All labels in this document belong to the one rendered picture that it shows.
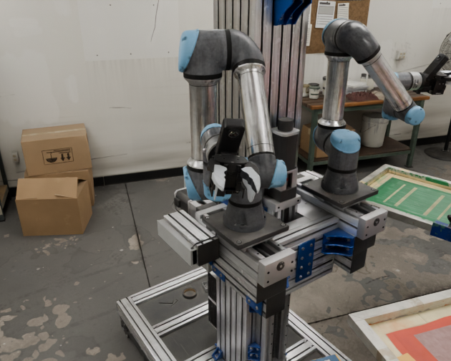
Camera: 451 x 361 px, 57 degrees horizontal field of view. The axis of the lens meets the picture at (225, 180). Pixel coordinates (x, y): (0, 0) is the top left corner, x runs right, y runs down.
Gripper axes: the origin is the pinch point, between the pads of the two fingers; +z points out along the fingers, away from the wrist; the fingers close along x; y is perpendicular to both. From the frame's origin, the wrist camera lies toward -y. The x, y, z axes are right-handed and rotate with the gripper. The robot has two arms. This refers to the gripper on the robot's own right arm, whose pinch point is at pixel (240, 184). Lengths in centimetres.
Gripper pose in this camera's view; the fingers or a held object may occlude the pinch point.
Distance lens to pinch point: 79.3
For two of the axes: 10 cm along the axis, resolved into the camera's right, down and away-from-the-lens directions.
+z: 1.6, 4.2, -9.0
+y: -1.4, 9.1, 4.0
